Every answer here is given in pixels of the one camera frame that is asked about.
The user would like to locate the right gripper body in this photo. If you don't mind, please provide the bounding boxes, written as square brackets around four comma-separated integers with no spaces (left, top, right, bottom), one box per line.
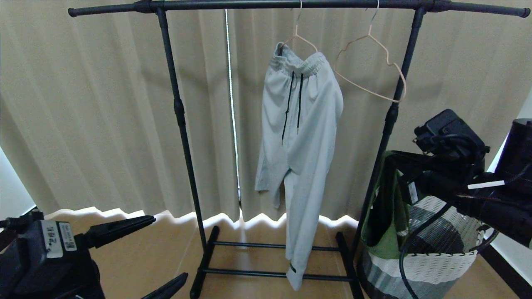
[387,150,485,205]

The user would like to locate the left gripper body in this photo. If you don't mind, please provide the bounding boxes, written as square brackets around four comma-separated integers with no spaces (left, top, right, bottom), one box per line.
[79,249,106,299]

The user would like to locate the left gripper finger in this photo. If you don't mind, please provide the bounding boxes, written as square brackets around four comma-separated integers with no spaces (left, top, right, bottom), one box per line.
[141,272,188,299]
[85,215,156,249]

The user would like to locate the green garment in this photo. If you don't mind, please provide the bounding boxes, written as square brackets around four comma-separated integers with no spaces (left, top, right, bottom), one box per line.
[361,152,412,260]

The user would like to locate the pale grey shorts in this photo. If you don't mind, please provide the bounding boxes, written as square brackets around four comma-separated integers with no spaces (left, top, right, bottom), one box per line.
[254,42,345,291]

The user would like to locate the pink clothes hanger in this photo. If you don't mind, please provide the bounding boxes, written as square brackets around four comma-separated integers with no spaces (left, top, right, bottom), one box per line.
[279,0,319,53]
[334,0,407,103]

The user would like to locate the white laundry basket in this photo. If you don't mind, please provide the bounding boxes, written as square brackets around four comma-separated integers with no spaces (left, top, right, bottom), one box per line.
[358,195,499,299]

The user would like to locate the black clothes rack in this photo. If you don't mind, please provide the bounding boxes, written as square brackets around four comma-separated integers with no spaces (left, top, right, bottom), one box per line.
[68,0,531,299]

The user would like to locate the beige curtain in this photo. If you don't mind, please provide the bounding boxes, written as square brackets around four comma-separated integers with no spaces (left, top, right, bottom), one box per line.
[0,0,532,223]

